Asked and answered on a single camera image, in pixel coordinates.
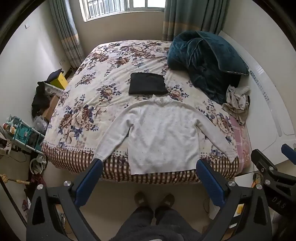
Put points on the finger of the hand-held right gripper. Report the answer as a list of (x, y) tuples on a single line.
[(262, 160), (289, 153)]

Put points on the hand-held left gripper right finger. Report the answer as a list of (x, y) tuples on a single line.
[(211, 185)]

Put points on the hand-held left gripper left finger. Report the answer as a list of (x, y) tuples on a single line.
[(89, 184)]

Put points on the white knit sweater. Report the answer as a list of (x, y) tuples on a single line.
[(159, 136)]

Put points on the black clothes pile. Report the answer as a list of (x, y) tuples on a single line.
[(40, 99)]

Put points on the pink mattress sheet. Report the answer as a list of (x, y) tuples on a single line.
[(241, 143)]

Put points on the brown slipper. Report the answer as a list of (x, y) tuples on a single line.
[(166, 204), (142, 199)]

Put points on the grey crumpled cloth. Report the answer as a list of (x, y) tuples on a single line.
[(237, 104)]

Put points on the white headboard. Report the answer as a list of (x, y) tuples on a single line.
[(263, 92)]

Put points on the person's legs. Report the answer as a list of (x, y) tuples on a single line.
[(157, 227)]

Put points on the wooden stick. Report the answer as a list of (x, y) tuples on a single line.
[(16, 181)]

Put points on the clear plastic bag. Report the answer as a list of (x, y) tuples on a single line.
[(41, 124)]

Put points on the cardboard box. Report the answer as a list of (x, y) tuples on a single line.
[(51, 107)]

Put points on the floral bed blanket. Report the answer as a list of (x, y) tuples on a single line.
[(92, 88)]

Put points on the white plastic bin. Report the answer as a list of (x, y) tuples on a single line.
[(54, 90)]

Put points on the yellow box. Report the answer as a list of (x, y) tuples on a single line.
[(60, 81)]

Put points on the teal quilt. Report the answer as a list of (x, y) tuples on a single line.
[(208, 60)]

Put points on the navy cloth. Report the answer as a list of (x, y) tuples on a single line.
[(54, 74)]

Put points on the black folded garment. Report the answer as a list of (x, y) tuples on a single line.
[(148, 83)]

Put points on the grey-green striped curtain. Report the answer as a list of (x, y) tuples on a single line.
[(67, 30), (192, 16)]

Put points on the window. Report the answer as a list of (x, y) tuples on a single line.
[(120, 8)]

